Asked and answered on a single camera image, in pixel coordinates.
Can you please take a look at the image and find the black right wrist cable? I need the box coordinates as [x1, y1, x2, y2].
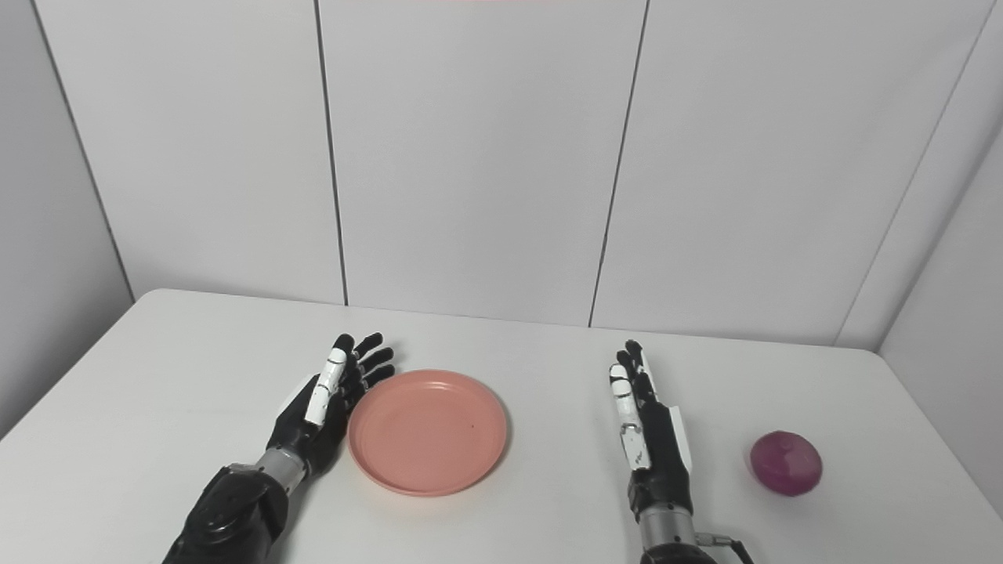
[694, 533, 755, 564]

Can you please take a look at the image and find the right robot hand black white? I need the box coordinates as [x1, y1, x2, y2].
[608, 339, 693, 520]

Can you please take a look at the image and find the purple red onion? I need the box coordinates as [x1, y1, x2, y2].
[749, 430, 824, 497]

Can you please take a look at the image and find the pink round plate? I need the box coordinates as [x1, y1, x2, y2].
[347, 370, 509, 497]

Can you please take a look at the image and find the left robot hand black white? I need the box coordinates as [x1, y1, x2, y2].
[266, 332, 396, 477]

